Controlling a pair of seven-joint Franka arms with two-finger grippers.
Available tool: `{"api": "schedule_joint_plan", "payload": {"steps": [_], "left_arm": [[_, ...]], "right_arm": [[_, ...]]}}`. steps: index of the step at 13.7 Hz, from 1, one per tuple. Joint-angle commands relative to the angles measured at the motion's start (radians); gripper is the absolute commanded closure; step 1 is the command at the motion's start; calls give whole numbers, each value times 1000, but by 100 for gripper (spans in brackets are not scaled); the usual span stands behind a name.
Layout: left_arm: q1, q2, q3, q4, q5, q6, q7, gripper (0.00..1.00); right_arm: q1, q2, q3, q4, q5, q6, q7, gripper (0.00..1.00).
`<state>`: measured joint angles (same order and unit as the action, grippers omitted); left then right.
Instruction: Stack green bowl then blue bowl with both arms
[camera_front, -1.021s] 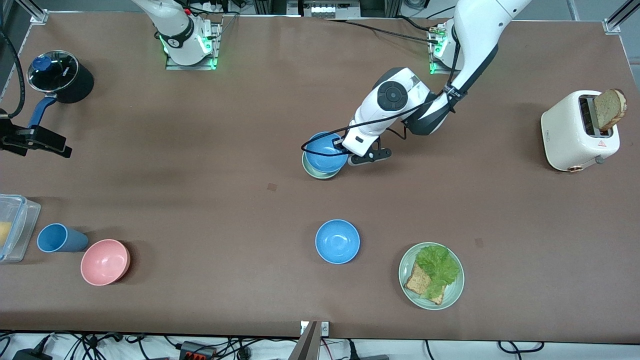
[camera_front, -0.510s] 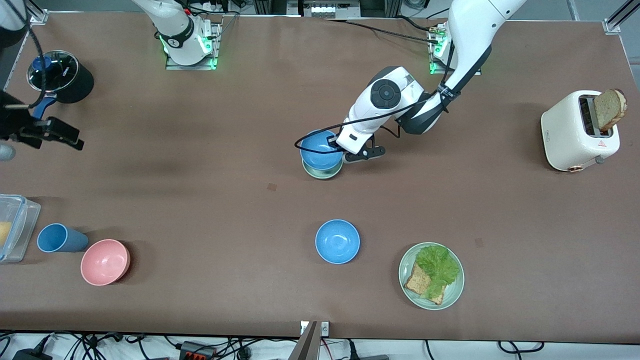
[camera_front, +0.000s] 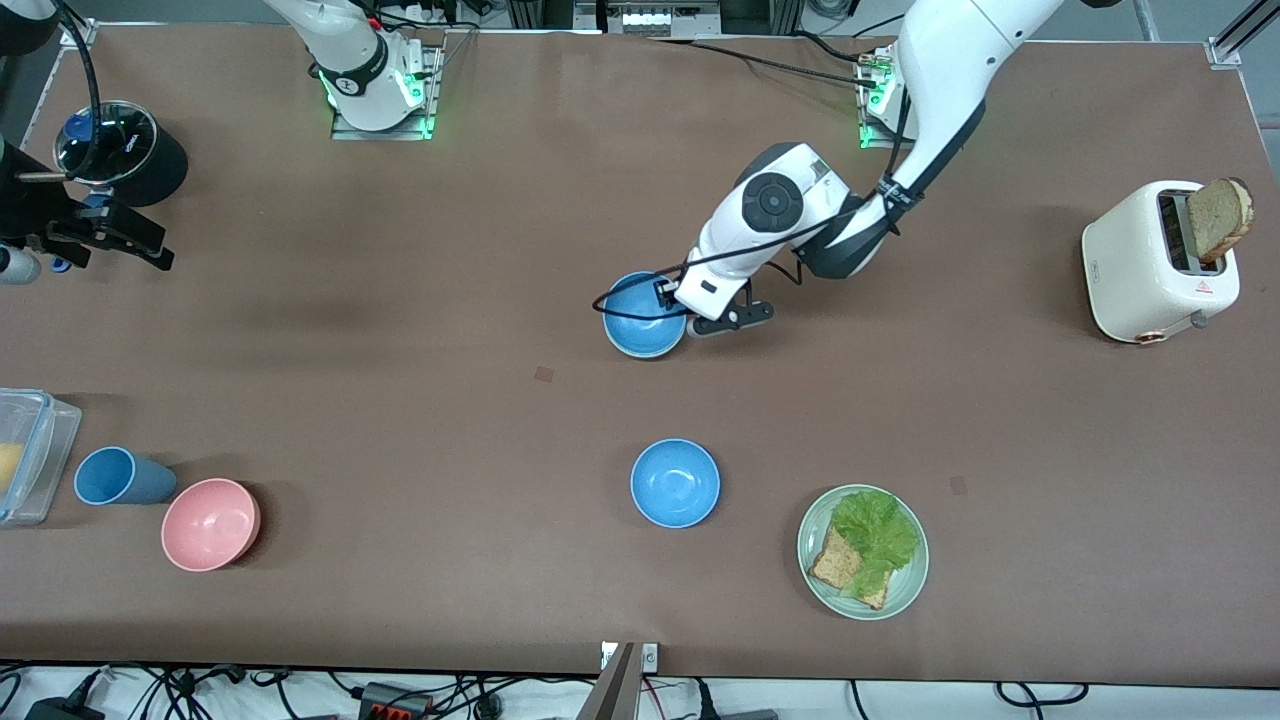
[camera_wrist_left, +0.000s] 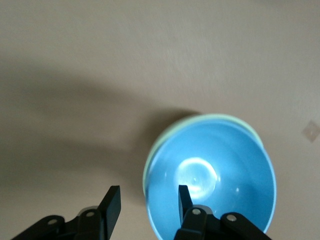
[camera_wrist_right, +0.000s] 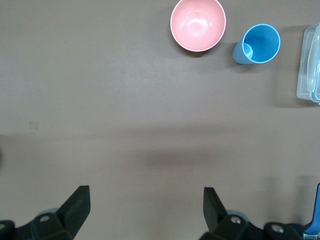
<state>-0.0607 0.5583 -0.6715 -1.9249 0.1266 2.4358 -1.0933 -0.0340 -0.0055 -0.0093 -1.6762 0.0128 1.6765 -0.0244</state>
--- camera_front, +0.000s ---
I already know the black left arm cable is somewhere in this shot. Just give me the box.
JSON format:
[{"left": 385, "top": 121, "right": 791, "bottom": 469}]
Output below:
[{"left": 593, "top": 90, "right": 913, "bottom": 326}]

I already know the green lettuce leaf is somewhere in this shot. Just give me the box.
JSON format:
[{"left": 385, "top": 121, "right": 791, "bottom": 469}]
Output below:
[{"left": 832, "top": 489, "right": 921, "bottom": 599}]

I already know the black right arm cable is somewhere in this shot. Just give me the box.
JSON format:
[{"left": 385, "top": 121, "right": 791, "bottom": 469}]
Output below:
[{"left": 55, "top": 0, "right": 101, "bottom": 181}]

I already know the black pot with blue handle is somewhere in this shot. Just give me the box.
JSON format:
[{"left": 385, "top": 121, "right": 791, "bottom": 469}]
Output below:
[{"left": 50, "top": 100, "right": 189, "bottom": 273}]

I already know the pink bowl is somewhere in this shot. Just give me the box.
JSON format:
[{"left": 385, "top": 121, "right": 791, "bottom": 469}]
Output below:
[{"left": 161, "top": 478, "right": 262, "bottom": 572}]

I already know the clear plastic food container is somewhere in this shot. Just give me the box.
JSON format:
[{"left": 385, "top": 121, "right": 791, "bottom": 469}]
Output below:
[{"left": 0, "top": 388, "right": 83, "bottom": 527}]

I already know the blue bowl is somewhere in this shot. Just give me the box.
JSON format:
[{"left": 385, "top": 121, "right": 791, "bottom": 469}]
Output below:
[
  {"left": 630, "top": 439, "right": 721, "bottom": 529},
  {"left": 603, "top": 272, "right": 691, "bottom": 359}
]

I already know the black looped floor cable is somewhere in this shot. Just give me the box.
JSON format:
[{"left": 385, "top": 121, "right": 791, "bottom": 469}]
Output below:
[{"left": 995, "top": 682, "right": 1089, "bottom": 707}]

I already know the grey power strip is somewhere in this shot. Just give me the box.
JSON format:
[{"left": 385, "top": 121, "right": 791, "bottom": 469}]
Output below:
[{"left": 600, "top": 0, "right": 706, "bottom": 39}]

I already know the grey camera mount pole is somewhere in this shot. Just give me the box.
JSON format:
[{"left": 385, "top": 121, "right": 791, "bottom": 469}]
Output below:
[{"left": 575, "top": 642, "right": 637, "bottom": 720}]

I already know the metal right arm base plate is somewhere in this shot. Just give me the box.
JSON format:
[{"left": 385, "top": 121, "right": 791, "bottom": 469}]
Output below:
[{"left": 330, "top": 45, "right": 443, "bottom": 141}]

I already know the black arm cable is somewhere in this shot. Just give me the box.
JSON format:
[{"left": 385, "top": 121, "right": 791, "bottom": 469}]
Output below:
[
  {"left": 55, "top": 0, "right": 101, "bottom": 181},
  {"left": 593, "top": 90, "right": 913, "bottom": 326}
]

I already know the brown bread slice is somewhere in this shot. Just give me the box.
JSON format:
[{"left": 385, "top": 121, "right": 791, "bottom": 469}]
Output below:
[
  {"left": 808, "top": 522, "right": 891, "bottom": 611},
  {"left": 1187, "top": 177, "right": 1254, "bottom": 264}
]

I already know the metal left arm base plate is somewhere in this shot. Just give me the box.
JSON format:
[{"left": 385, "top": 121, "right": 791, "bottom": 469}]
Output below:
[{"left": 858, "top": 45, "right": 966, "bottom": 151}]

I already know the glass pot lid blue knob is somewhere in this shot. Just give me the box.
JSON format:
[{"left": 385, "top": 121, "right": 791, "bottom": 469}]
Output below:
[{"left": 55, "top": 100, "right": 159, "bottom": 186}]

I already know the black orange power adapter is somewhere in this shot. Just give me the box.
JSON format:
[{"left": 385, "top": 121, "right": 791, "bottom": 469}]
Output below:
[{"left": 360, "top": 682, "right": 433, "bottom": 720}]

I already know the black braided table cable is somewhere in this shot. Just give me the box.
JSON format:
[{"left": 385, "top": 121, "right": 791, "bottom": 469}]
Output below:
[{"left": 648, "top": 35, "right": 886, "bottom": 91}]

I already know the cream white toaster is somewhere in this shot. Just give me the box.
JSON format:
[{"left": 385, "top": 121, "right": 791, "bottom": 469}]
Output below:
[{"left": 1082, "top": 180, "right": 1241, "bottom": 346}]

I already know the green plate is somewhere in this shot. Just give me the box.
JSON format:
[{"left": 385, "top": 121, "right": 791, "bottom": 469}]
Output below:
[{"left": 797, "top": 484, "right": 930, "bottom": 621}]

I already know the blue cup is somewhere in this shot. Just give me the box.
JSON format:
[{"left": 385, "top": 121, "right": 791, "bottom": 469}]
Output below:
[{"left": 74, "top": 446, "right": 179, "bottom": 506}]

